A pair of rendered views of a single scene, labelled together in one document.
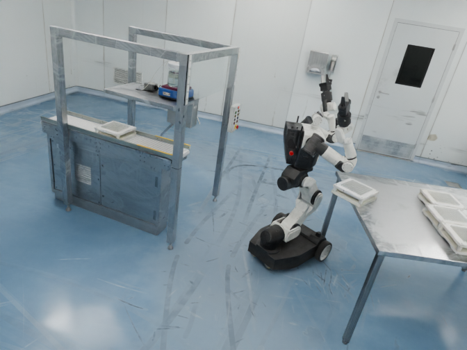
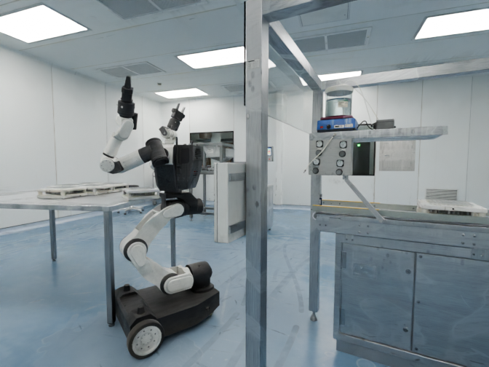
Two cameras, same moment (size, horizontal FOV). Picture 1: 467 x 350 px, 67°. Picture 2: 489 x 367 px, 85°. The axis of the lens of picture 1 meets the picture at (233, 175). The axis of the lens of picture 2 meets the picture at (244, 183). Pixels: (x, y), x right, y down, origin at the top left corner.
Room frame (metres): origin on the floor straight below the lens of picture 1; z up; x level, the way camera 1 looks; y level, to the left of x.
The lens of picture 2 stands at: (4.32, 0.29, 1.08)
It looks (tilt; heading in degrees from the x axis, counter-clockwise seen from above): 4 degrees down; 190
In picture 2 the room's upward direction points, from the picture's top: straight up
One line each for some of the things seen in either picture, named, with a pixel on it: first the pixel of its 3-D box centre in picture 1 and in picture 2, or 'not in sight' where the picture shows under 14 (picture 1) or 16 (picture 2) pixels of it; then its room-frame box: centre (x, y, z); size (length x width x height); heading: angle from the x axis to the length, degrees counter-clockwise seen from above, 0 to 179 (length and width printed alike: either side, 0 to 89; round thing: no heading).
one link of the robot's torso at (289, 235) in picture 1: (285, 228); (174, 279); (2.61, -0.52, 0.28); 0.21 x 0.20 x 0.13; 137
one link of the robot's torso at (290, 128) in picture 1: (301, 144); (177, 165); (2.61, -0.49, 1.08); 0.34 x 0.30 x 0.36; 1
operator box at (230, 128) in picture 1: (233, 117); (234, 200); (3.41, 0.09, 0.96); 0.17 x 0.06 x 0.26; 163
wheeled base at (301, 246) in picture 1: (285, 236); (169, 292); (2.63, -0.55, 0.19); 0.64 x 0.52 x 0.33; 137
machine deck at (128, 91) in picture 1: (152, 96); (372, 137); (2.70, 0.72, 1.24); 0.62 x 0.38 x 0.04; 73
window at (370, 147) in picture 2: not in sight; (342, 150); (-2.22, 1.41, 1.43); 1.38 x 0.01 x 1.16; 81
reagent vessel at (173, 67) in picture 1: (177, 73); (338, 102); (2.69, 0.54, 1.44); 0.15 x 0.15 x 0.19
